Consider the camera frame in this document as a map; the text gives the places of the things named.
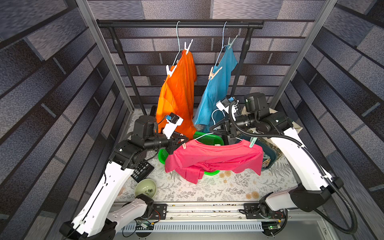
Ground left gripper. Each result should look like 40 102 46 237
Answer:
144 131 190 155

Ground pale green clothespin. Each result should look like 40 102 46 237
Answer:
249 137 258 148

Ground pink garment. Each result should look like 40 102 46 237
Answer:
165 140 264 184

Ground lilac wire hanger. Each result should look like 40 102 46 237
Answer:
194 109 245 143

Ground orange garment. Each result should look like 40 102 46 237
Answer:
156 50 197 140

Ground blue t-shirt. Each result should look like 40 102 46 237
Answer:
193 46 238 133

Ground beige clothespin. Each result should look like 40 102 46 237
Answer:
208 67 222 81

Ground white clothespin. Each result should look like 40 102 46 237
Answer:
184 39 194 55
228 35 238 49
166 65 177 77

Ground light blue wire hanger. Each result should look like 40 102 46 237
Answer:
215 21 228 66

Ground white plastic hanger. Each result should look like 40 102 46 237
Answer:
173 21 181 66

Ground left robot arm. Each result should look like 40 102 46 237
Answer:
60 113 189 240

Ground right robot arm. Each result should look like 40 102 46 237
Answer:
210 93 344 212

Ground green plastic laundry basket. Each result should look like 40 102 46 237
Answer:
158 131 224 165

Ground black calculator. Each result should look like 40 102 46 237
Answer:
131 162 155 183

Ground teal clothespin tray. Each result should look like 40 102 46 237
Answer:
255 138 277 171

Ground green ceramic bowl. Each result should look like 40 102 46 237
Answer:
135 179 157 199

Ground black clothes rack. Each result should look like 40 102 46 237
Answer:
97 20 264 115

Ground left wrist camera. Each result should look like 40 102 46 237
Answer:
163 113 184 140

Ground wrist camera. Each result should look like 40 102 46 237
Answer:
216 97 241 117
163 113 184 140

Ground black corrugated cable conduit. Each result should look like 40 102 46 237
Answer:
227 101 358 235

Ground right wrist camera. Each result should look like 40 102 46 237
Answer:
216 97 241 117

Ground cream tote bag green handles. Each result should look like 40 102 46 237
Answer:
266 107 304 142

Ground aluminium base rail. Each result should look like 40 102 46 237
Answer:
83 201 331 232

